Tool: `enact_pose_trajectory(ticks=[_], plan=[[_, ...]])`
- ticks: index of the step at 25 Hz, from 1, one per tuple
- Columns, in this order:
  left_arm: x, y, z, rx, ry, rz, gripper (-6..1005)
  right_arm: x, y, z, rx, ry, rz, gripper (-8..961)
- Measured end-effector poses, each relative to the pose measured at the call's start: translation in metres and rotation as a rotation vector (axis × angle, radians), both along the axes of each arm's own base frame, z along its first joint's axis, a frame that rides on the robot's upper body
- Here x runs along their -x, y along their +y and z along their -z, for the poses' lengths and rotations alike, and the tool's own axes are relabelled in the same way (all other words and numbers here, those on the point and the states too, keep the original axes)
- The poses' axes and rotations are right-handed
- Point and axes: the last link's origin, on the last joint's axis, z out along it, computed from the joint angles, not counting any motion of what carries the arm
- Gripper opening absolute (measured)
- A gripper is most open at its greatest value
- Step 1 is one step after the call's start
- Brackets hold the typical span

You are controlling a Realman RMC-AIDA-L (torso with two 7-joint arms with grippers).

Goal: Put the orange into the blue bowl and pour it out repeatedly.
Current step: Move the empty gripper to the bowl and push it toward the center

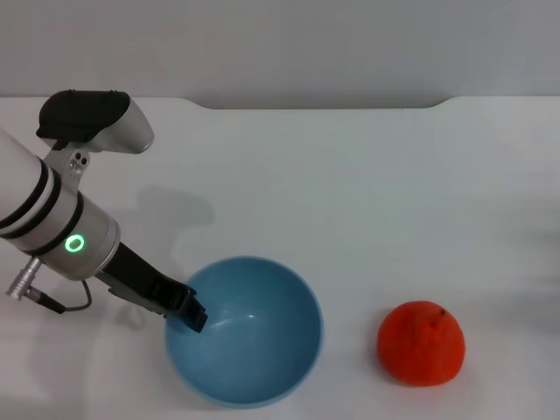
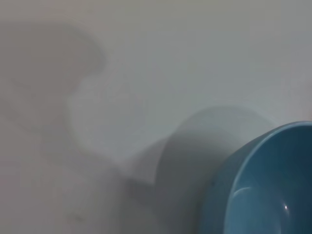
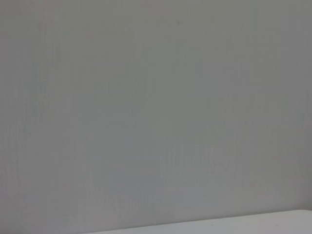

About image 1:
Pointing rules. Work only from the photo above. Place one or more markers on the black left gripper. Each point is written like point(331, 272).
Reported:
point(135, 280)

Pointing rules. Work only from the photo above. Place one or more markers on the blue ceramic bowl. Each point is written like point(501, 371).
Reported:
point(254, 350)

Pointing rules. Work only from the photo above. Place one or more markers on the orange toy fruit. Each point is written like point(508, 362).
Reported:
point(417, 345)

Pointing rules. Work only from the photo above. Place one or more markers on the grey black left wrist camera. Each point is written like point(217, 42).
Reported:
point(96, 120)

